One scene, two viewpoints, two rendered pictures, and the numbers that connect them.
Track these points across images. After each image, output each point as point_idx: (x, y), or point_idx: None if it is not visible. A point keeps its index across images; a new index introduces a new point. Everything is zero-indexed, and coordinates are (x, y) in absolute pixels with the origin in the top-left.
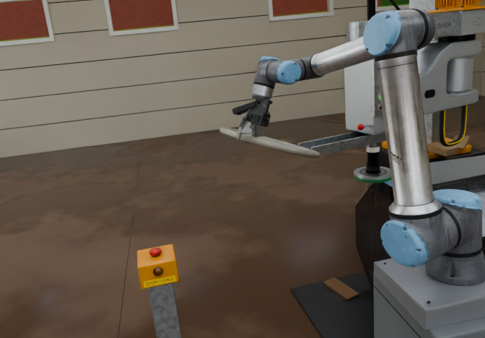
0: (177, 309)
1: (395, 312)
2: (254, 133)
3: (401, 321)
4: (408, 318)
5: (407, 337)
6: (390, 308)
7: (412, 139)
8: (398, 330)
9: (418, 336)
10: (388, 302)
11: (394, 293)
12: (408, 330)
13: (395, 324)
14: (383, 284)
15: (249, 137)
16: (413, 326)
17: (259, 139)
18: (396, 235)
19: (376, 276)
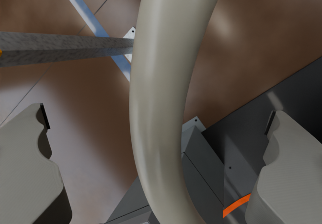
0: (22, 64)
1: (137, 208)
2: (269, 163)
3: (132, 209)
4: (122, 218)
5: (131, 205)
6: (144, 204)
7: None
8: (139, 200)
9: (116, 218)
10: (144, 207)
11: (125, 222)
12: (127, 210)
13: (143, 199)
14: (138, 216)
15: (133, 153)
16: (119, 218)
17: (149, 204)
18: None
19: (148, 212)
